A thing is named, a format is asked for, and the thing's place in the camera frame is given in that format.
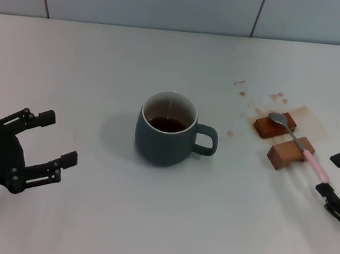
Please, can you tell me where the pink handled metal spoon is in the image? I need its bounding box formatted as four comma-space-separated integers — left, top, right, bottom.
258, 110, 340, 185

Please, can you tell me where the grey ceramic cup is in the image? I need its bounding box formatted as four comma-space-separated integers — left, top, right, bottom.
130, 85, 227, 176

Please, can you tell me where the light brown wooden block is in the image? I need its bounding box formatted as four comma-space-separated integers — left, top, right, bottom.
264, 130, 318, 177

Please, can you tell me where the dark reddish wooden block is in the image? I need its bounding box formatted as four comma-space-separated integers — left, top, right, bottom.
251, 106, 300, 144

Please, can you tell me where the dark brown coffee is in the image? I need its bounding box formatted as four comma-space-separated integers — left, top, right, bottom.
147, 114, 188, 136

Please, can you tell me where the white tablecloth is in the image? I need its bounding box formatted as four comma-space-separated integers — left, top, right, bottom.
0, 0, 340, 254

